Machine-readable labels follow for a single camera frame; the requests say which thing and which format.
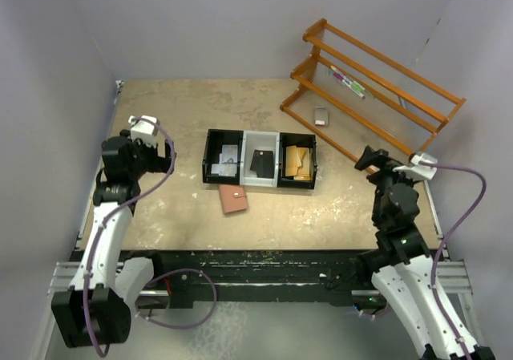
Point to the black cards pile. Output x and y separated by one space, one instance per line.
263 164

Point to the black bin with silver cards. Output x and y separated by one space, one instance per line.
216 138

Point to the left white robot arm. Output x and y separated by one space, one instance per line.
97 307

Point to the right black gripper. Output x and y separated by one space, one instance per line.
385 165

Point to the orange wooden rack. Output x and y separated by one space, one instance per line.
402 111

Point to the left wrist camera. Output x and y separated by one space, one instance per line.
144 129

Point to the white bin with black cards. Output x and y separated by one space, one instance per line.
260 140

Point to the silver cards pile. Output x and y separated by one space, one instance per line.
228 161

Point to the black bin with gold cards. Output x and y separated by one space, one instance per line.
300 140

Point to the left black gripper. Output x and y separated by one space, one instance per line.
159 164

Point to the markers on rack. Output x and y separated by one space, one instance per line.
353 85

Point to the gold cards pile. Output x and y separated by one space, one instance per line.
298 163

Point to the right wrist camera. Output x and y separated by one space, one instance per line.
421 167

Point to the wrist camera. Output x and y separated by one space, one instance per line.
421 167
144 129

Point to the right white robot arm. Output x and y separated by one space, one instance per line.
403 269

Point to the small white red box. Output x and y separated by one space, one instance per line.
321 116

